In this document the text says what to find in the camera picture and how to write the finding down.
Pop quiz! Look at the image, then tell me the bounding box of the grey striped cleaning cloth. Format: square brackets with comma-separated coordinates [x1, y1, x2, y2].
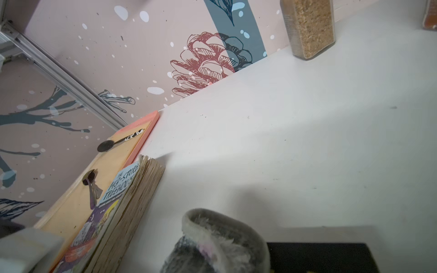
[161, 208, 271, 273]

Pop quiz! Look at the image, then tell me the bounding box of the black Chinese paperback book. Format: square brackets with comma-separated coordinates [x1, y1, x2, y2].
[267, 242, 380, 273]

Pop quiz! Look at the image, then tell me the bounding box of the grey treehouse paperback book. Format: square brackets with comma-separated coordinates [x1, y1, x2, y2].
[53, 155, 165, 273]

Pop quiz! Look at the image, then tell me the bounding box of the black spoon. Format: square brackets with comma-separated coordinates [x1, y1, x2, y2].
[97, 129, 145, 152]

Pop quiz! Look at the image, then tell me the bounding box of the glass jar brown spice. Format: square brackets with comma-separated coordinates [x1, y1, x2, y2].
[280, 0, 336, 60]

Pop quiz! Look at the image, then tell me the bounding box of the glass jar orange spice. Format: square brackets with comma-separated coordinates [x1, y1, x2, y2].
[422, 0, 437, 31]

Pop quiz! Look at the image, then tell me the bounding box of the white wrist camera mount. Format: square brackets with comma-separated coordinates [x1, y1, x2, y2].
[1, 228, 64, 273]

